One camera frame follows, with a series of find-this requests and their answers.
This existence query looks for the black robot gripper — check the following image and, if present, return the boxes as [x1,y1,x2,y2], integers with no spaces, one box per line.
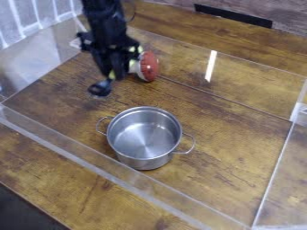
[77,12,143,81]

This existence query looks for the red white toy mushroom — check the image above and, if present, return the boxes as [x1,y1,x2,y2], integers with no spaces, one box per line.
[129,50,159,82]

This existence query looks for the green handled metal spoon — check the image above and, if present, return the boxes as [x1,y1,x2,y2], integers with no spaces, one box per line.
[89,45,145,97]

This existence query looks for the stainless steel pot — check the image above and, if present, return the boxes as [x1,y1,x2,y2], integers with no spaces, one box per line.
[95,106,195,171]

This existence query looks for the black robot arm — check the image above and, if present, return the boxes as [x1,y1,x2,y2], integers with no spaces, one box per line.
[77,0,141,80]

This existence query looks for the clear acrylic enclosure wall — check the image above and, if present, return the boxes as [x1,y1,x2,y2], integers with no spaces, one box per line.
[0,0,86,102]

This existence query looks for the black bar on table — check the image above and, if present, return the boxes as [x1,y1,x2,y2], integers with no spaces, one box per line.
[195,4,274,29]

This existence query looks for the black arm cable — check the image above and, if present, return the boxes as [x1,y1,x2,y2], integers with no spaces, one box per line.
[125,0,138,23]

